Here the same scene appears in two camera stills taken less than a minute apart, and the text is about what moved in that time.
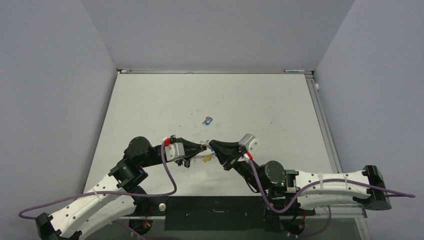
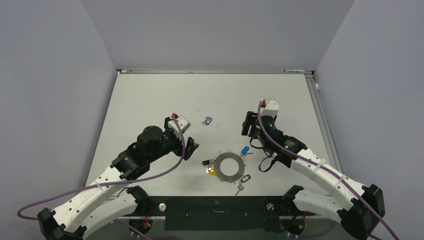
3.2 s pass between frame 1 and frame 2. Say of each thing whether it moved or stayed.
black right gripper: moved
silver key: stayed
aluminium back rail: stayed
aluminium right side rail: stayed
